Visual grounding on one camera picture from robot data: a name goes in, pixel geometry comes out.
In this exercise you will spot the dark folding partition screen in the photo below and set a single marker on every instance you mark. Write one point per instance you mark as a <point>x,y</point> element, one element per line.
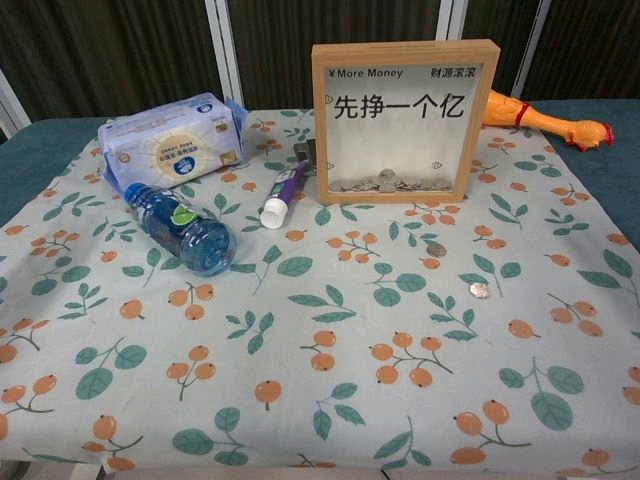
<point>125,50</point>

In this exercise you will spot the blue white tissue pack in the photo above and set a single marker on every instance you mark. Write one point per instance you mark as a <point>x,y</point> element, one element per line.
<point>170,145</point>

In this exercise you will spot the floral orange berry tablecloth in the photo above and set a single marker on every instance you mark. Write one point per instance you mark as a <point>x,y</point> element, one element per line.
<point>320,350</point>

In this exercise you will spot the wooden money box frame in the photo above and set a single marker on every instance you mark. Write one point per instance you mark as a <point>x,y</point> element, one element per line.
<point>400,140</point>

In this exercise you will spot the yellow rubber chicken toy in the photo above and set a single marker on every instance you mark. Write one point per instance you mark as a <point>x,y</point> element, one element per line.
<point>550,125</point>

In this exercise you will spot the blue plastic water bottle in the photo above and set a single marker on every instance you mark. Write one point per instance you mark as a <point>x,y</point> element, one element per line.
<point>185,230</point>

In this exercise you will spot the teal table cover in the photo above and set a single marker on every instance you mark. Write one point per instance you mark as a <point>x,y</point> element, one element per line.
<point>30,145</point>

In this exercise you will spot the purple toothpaste tube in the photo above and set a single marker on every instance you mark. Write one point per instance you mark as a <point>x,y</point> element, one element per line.
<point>285,190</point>

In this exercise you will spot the dark grey small box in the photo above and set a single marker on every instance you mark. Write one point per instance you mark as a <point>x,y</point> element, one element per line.
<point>305,152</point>

